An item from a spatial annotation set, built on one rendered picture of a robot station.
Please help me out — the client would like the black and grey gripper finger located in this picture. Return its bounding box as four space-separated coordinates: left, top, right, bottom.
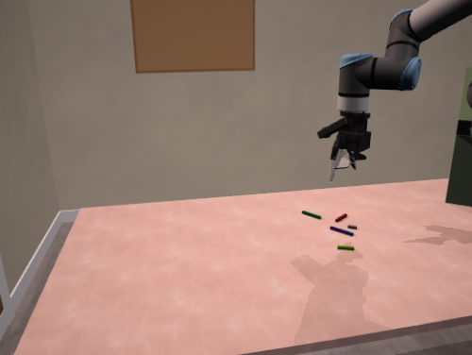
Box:
346 150 366 170
329 137 350 181

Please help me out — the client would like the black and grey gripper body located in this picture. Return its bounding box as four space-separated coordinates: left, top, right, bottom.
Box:
337 111 371 152

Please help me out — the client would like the lime green rod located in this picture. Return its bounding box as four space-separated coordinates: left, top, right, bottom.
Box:
337 245 354 251

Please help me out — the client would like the purple rod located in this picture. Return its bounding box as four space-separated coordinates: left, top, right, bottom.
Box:
329 226 347 234

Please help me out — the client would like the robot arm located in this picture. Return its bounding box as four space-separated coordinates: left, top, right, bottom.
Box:
337 0 472 113

